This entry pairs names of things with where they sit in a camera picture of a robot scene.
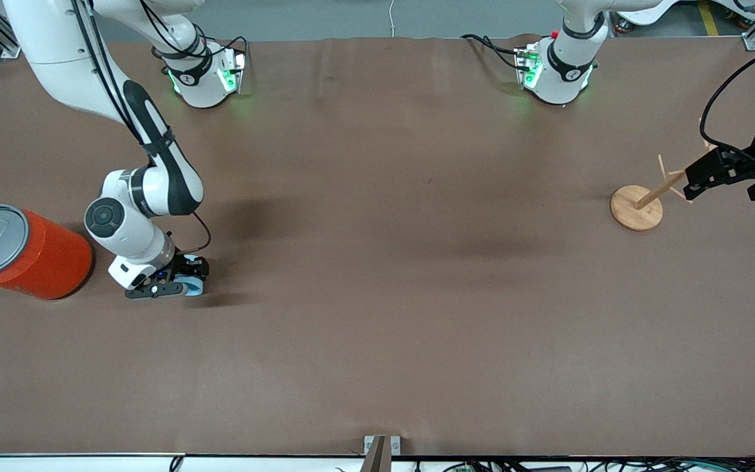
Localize light blue plastic cup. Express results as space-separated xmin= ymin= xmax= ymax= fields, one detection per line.
xmin=174 ymin=274 xmax=207 ymax=297

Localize wooden mug tree stand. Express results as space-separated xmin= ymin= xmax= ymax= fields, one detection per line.
xmin=610 ymin=117 xmax=712 ymax=232

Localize orange canister grey lid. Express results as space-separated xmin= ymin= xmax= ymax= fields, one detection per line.
xmin=0 ymin=204 xmax=95 ymax=301

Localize brown table cover sheet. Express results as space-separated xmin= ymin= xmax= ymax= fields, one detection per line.
xmin=0 ymin=34 xmax=755 ymax=458

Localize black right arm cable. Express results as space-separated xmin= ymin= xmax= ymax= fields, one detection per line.
xmin=73 ymin=0 xmax=213 ymax=256

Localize long black left arm cable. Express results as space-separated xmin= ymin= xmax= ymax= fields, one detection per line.
xmin=700 ymin=36 xmax=755 ymax=158

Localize black right base cable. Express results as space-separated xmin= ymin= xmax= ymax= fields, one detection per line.
xmin=197 ymin=33 xmax=250 ymax=70

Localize black base cable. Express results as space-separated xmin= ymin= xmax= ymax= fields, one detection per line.
xmin=460 ymin=33 xmax=530 ymax=72
xmin=197 ymin=33 xmax=250 ymax=70

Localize black left base cable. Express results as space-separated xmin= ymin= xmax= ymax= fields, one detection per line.
xmin=460 ymin=33 xmax=530 ymax=72

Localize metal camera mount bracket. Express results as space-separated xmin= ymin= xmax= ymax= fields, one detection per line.
xmin=361 ymin=435 xmax=402 ymax=472

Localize tangled black floor cables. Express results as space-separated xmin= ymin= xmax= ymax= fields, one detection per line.
xmin=410 ymin=457 xmax=755 ymax=472

